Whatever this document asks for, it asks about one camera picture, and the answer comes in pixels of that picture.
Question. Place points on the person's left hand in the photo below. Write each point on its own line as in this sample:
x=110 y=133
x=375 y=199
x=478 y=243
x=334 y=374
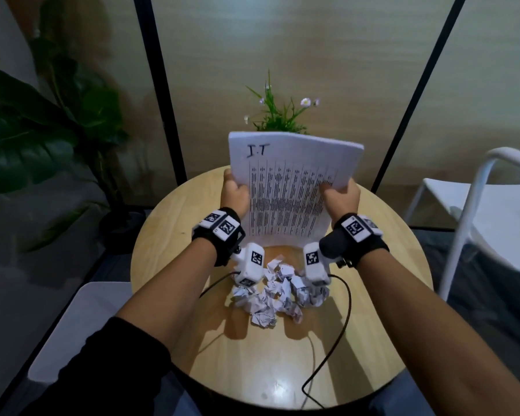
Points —
x=236 y=199

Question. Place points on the person's right hand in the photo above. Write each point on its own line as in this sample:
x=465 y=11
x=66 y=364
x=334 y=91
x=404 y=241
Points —
x=344 y=203

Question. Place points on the stack of white printed papers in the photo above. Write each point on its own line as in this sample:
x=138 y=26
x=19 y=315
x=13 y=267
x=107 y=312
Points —
x=286 y=190

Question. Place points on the pile of paper scraps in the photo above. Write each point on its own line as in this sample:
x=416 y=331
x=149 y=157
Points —
x=268 y=303

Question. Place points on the person's left forearm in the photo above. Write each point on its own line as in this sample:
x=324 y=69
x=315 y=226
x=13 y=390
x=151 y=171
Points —
x=173 y=294

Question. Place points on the person's right forearm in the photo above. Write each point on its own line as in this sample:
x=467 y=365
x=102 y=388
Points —
x=437 y=333

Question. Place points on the person's grey trousers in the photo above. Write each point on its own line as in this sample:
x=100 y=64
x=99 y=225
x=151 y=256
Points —
x=398 y=398

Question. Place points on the person's black sleeve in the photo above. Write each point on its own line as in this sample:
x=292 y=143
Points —
x=99 y=372

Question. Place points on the black right wristband with markers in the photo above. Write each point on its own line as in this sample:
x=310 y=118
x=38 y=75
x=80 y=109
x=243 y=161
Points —
x=359 y=238

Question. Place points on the small potted green plant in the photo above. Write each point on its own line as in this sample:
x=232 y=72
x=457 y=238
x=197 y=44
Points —
x=277 y=119

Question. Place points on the white metal chair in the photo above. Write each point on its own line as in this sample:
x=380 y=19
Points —
x=502 y=220

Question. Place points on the large leafy potted plant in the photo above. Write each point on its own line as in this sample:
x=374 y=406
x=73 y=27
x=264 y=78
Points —
x=26 y=142

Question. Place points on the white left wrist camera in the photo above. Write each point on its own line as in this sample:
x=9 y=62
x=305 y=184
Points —
x=251 y=264

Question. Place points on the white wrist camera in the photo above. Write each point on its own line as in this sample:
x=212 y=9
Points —
x=251 y=264
x=316 y=264

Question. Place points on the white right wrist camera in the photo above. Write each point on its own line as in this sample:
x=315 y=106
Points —
x=316 y=264

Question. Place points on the black partition frame post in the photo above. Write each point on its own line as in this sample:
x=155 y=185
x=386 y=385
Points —
x=158 y=82
x=418 y=90

